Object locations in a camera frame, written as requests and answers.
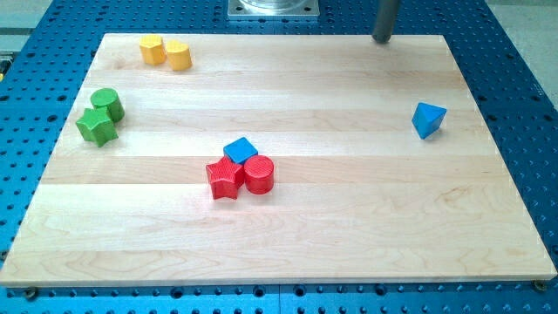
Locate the red cylinder block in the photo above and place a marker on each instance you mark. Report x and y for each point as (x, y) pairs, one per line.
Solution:
(259, 174)

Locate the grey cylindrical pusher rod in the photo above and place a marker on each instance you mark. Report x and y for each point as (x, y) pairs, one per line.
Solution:
(385, 20)

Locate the blue cube block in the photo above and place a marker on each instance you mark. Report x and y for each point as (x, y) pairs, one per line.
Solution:
(240, 150)

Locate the red star block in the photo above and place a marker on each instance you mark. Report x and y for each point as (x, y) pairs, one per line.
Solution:
(225, 178)

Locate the green cylinder block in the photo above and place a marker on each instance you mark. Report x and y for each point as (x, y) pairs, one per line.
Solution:
(108, 98)

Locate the yellow hexagon block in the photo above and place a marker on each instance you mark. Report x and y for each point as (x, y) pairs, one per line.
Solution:
(152, 49)

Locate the yellow heart block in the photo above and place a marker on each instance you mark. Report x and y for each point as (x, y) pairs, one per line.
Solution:
(178, 55)

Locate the left board stop bolt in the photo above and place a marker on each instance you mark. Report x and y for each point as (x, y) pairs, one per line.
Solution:
(30, 293)

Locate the blue triangle block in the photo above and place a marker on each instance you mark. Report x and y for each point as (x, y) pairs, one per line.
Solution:
(427, 119)

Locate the right board stop bolt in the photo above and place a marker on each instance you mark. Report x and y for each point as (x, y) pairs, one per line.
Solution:
(540, 286)

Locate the green star block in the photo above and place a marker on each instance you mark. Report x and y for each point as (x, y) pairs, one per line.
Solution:
(96, 125)

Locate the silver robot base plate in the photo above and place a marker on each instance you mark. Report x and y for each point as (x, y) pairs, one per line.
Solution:
(273, 8)

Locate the board stop bolt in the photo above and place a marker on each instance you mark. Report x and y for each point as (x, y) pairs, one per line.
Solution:
(30, 293)
(540, 286)

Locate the light wooden board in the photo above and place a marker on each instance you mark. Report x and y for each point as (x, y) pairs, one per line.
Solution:
(358, 196)

